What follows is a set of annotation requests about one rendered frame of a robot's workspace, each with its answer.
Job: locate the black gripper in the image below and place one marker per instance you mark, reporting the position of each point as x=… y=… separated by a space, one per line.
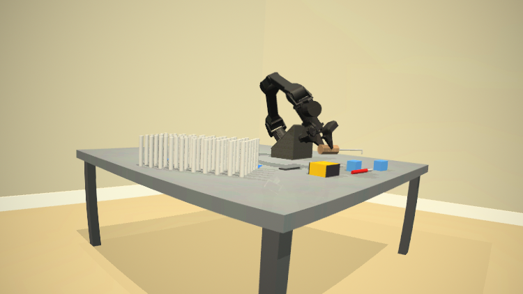
x=327 y=131

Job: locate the blue block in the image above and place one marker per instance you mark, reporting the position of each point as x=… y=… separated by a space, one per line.
x=380 y=165
x=353 y=165

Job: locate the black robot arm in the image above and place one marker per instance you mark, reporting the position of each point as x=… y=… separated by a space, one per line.
x=298 y=96

